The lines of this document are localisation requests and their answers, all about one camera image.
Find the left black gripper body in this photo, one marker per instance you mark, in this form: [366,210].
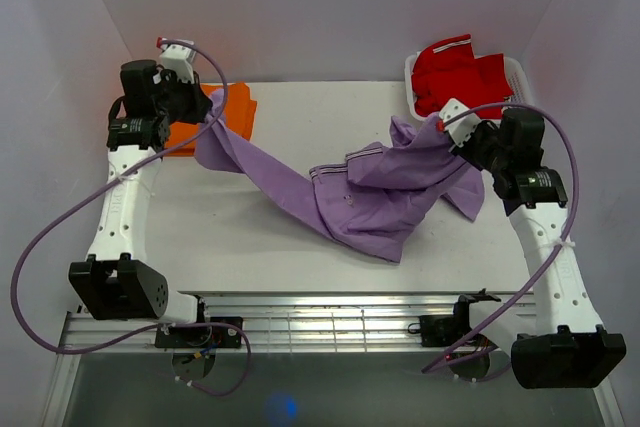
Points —
[179,102]

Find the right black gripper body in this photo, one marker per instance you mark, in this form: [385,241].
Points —
[480,149]

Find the purple trousers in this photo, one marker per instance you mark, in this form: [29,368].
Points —
[370,202]

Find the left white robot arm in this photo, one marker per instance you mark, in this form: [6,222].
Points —
[115,281]

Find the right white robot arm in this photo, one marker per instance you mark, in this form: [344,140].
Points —
[550,257]

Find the folded orange trousers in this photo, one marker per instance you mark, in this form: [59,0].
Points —
[239,116]

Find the red trousers in basket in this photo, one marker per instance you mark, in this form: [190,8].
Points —
[449,69]

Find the white plastic basket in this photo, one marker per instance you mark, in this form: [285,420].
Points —
[514,74]

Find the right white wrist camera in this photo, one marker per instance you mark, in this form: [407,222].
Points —
[458,121]

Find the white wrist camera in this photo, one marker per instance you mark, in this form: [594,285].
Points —
[458,121]
[177,58]

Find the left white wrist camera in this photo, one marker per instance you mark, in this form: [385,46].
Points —
[177,58]

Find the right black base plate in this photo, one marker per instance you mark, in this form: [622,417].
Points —
[447,330]

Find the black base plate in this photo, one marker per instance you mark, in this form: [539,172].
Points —
[202,337]
[447,330]

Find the aluminium rail frame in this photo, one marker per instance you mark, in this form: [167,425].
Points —
[296,291]

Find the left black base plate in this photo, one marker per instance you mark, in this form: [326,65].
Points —
[202,337]

